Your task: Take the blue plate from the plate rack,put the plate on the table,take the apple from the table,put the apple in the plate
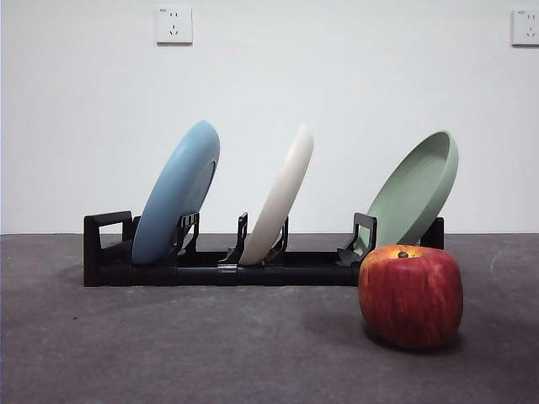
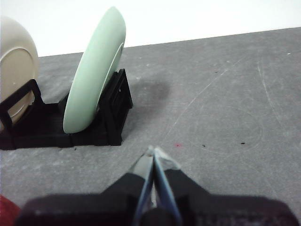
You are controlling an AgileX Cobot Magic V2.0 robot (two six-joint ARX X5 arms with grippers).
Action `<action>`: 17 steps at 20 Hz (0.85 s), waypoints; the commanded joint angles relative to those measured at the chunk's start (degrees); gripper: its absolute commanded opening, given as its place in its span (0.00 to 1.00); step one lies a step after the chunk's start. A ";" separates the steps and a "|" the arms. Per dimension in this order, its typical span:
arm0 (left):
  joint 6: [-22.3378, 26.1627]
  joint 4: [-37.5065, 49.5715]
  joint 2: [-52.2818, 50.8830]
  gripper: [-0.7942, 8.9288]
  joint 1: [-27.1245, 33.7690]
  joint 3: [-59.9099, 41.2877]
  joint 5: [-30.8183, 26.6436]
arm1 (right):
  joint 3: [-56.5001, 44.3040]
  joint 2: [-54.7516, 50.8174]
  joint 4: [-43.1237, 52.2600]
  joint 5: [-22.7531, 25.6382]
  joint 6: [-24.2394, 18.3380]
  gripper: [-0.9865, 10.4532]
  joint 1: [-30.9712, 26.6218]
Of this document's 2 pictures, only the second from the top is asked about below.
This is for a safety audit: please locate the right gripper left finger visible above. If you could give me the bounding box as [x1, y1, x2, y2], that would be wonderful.
[15, 145, 155, 226]

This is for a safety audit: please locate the red apple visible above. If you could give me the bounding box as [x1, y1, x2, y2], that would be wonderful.
[0, 194, 21, 226]

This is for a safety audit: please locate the black plate rack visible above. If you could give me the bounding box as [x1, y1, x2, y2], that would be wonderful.
[0, 68, 134, 151]

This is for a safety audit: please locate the pale green plate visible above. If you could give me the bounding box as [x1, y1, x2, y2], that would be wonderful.
[63, 6, 127, 134]

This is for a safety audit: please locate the cream white plate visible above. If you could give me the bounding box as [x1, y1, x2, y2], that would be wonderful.
[0, 16, 40, 131]

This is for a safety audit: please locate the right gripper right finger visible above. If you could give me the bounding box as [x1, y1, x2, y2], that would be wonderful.
[153, 146, 300, 226]

